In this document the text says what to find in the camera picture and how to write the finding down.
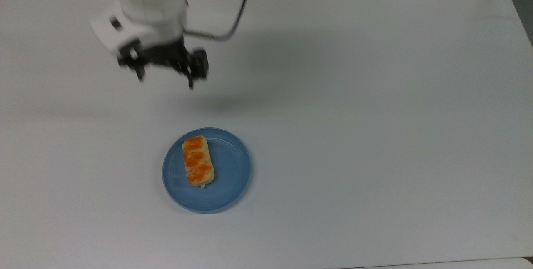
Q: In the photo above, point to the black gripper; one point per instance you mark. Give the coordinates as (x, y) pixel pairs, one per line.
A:
(166, 54)

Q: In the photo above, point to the orange glazed bread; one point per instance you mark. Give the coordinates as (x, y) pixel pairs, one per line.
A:
(198, 160)

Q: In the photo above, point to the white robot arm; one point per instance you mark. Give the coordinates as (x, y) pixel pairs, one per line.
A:
(150, 2)

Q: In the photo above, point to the blue plate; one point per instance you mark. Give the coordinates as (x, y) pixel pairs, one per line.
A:
(233, 177)

